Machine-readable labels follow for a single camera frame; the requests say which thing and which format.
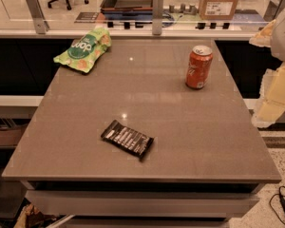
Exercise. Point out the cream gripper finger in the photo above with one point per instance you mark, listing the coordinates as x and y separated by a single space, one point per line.
263 38
271 102

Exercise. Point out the orange soda can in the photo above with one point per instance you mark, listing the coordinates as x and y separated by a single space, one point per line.
200 60

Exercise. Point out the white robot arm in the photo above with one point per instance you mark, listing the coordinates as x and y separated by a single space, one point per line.
278 39

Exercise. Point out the cardboard box with label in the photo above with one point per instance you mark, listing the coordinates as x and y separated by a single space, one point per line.
217 9

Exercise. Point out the grey table drawer front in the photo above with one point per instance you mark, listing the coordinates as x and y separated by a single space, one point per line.
142 204

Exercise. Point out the middle metal glass bracket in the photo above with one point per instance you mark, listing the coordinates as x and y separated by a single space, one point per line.
157 8

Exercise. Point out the green rice chip bag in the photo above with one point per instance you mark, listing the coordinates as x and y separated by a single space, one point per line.
83 54

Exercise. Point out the black rxbar chocolate wrapper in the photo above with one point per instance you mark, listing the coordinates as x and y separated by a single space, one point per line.
129 140

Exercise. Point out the left metal glass bracket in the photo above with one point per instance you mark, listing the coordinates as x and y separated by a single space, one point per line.
39 21

